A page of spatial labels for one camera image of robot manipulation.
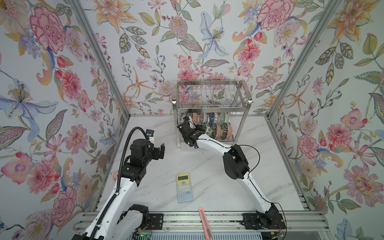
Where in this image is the blue patterned ceramic bowl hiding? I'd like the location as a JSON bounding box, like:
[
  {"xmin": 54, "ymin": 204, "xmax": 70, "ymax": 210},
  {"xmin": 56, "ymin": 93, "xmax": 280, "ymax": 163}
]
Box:
[{"xmin": 208, "ymin": 113, "xmax": 220, "ymax": 126}]

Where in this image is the steel two-tier dish rack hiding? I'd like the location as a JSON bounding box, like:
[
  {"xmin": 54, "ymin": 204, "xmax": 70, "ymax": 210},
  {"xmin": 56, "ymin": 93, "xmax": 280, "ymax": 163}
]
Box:
[{"xmin": 172, "ymin": 80, "xmax": 253, "ymax": 143}]

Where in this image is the green leaf pattern bowl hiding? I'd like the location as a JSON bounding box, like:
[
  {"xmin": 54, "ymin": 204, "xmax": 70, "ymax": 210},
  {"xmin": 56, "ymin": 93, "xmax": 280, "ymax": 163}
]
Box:
[{"xmin": 203, "ymin": 123, "xmax": 212, "ymax": 137}]

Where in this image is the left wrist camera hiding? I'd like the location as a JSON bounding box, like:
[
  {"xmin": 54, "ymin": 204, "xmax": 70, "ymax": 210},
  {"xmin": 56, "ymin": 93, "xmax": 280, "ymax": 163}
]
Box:
[{"xmin": 146, "ymin": 129, "xmax": 155, "ymax": 144}]

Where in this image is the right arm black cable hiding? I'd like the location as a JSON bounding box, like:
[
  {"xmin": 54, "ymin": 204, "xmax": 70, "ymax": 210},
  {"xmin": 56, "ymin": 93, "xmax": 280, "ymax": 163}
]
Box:
[{"xmin": 178, "ymin": 112, "xmax": 288, "ymax": 240}]

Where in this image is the pink utility knife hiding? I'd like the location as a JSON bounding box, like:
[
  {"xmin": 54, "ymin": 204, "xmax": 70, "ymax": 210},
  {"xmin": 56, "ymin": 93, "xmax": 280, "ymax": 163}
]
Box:
[{"xmin": 198, "ymin": 207, "xmax": 213, "ymax": 240}]

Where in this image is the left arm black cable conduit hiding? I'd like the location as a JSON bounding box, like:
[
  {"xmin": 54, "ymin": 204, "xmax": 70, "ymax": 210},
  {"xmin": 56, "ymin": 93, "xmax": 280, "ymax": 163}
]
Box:
[{"xmin": 88, "ymin": 126, "xmax": 149, "ymax": 240}]

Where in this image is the yellow blue calculator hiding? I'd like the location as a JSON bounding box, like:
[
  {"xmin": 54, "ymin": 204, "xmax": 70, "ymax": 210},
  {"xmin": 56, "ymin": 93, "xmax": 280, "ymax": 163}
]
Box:
[{"xmin": 176, "ymin": 173, "xmax": 194, "ymax": 204}]

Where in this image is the pink toy pig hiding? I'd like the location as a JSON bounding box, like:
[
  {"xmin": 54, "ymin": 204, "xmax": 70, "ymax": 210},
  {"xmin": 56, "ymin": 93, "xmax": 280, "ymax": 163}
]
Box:
[{"xmin": 111, "ymin": 171, "xmax": 119, "ymax": 182}]

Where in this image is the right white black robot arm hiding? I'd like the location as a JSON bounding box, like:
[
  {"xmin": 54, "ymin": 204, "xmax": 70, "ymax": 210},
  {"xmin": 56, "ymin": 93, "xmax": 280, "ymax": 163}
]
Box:
[{"xmin": 177, "ymin": 116, "xmax": 287, "ymax": 230}]

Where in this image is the pale green ceramic bowl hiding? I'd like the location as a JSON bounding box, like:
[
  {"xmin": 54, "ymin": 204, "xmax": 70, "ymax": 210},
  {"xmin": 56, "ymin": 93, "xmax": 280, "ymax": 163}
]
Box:
[{"xmin": 218, "ymin": 112, "xmax": 230, "ymax": 126}]

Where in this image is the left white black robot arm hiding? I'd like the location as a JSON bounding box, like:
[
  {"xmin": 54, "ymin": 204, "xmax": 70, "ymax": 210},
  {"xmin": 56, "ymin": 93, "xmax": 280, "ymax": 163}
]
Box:
[{"xmin": 72, "ymin": 139, "xmax": 165, "ymax": 240}]

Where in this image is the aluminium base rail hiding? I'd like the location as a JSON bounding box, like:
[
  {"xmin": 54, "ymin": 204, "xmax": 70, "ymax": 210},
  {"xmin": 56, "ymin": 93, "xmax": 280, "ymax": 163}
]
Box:
[{"xmin": 74, "ymin": 211, "xmax": 329, "ymax": 234}]

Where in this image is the purple striped bowl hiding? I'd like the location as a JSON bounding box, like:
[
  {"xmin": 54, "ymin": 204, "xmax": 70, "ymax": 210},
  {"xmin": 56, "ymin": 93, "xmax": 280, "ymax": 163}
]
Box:
[{"xmin": 199, "ymin": 113, "xmax": 209, "ymax": 124}]

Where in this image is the black white floral bowl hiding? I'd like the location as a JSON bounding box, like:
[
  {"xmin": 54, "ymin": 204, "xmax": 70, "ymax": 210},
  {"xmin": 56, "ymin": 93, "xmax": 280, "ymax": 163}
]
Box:
[
  {"xmin": 192, "ymin": 113, "xmax": 200, "ymax": 123},
  {"xmin": 210, "ymin": 123, "xmax": 222, "ymax": 140},
  {"xmin": 221, "ymin": 123, "xmax": 233, "ymax": 140}
]

